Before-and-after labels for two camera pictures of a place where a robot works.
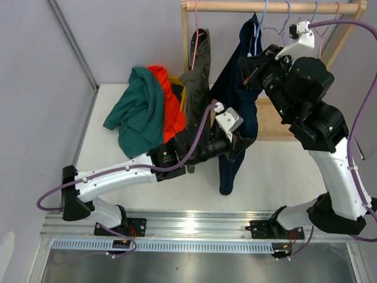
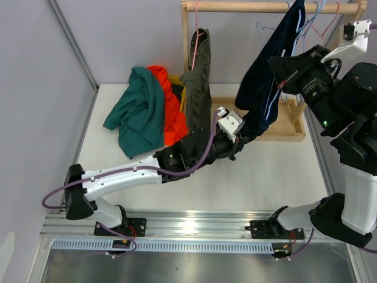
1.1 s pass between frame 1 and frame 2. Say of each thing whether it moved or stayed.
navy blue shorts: moved
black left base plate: stayed
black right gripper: moved
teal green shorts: stayed
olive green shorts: stayed
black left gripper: stayed
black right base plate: stayed
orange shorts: stayed
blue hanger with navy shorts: moved
